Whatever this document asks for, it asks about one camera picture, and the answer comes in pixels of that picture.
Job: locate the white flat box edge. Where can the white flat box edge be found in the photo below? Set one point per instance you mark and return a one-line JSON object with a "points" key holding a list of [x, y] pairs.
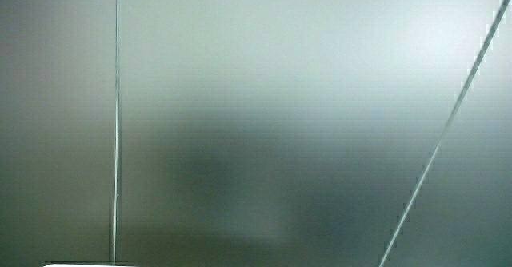
{"points": [[92, 265]]}

